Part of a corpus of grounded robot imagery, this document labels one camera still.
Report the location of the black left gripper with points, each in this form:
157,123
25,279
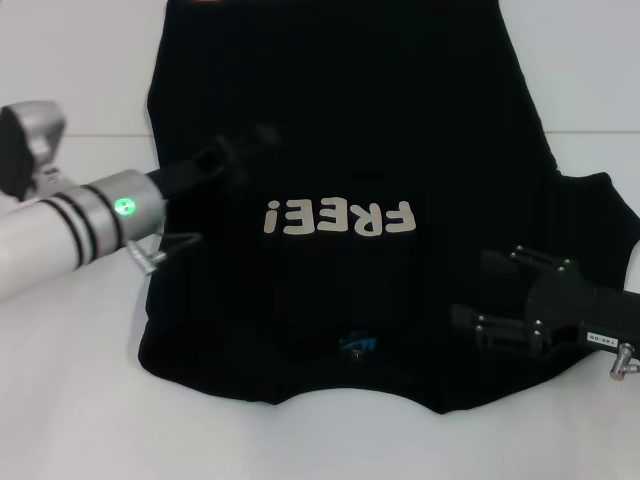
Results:
190,172

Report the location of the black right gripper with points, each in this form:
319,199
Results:
565,305

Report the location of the black shirt with FREE print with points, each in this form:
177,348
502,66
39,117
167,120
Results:
350,100

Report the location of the white and silver left arm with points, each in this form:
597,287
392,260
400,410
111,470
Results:
45,235

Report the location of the silver right wrist connector plug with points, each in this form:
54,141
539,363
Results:
622,362

